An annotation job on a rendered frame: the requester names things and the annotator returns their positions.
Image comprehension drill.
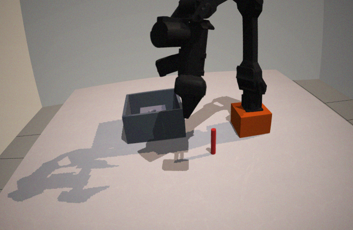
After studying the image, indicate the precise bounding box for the dark red peg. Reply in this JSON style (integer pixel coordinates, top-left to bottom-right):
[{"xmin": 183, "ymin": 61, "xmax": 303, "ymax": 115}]
[{"xmin": 211, "ymin": 128, "xmax": 216, "ymax": 155}]

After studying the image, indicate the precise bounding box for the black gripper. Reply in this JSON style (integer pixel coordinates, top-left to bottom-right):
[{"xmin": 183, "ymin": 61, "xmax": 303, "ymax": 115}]
[{"xmin": 174, "ymin": 46, "xmax": 207, "ymax": 119}]

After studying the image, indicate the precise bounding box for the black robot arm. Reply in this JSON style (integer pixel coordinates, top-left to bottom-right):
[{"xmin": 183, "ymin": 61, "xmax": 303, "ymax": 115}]
[{"xmin": 150, "ymin": 0, "xmax": 267, "ymax": 112}]

